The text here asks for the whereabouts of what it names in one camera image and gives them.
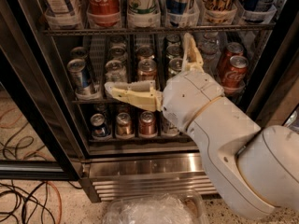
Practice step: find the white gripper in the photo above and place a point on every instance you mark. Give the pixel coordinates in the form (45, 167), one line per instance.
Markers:
(189, 97)

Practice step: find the brown tea plastic bottle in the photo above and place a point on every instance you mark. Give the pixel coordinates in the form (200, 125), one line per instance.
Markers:
(64, 14)

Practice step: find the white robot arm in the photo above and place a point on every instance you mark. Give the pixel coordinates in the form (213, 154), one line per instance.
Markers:
(254, 170)

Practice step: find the green can middle shelf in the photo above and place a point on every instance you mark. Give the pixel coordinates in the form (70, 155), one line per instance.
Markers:
(174, 67)

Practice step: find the gold can middle shelf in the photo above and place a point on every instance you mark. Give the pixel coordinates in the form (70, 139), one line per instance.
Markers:
(146, 70)

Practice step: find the gold can shelf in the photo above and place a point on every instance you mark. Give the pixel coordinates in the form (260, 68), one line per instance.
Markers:
(124, 125)
(146, 70)

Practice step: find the red can bottom shelf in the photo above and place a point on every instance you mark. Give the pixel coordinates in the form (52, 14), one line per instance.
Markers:
(147, 122)

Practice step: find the clear water bottle middle shelf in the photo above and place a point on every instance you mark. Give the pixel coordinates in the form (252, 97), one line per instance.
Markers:
(208, 45)

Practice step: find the brown tea bottle bottom shelf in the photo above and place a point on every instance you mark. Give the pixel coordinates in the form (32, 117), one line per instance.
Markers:
(169, 129)

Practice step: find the silver white can middle shelf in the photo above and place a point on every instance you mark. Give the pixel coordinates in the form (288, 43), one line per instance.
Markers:
(115, 71)

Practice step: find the gold can bottom shelf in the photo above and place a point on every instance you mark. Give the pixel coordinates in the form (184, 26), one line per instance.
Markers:
(124, 125)

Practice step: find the blue Pepsi can bottom shelf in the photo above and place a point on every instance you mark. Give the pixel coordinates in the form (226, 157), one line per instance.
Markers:
(99, 126)

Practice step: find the blue silver can middle shelf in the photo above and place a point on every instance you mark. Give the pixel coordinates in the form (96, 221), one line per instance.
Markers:
(81, 77)

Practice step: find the red Coca-Cola can top shelf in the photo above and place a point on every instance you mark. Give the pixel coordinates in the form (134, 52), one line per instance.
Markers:
(105, 13)

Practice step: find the open glass fridge door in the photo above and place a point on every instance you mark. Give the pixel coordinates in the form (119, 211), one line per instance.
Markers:
(39, 119)

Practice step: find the red Coca-Cola can front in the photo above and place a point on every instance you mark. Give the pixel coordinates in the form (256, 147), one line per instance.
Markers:
(234, 71)

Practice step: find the red Coca-Cola can rear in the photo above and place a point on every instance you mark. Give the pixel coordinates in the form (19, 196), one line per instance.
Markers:
(231, 49)

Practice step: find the white green tall can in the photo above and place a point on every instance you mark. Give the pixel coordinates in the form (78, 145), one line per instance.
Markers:
(142, 0)

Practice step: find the gold black tall can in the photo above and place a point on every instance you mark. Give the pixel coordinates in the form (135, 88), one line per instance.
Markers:
(218, 11)

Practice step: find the clear plastic bin with bag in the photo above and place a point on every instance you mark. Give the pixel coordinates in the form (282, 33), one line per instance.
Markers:
(158, 208)

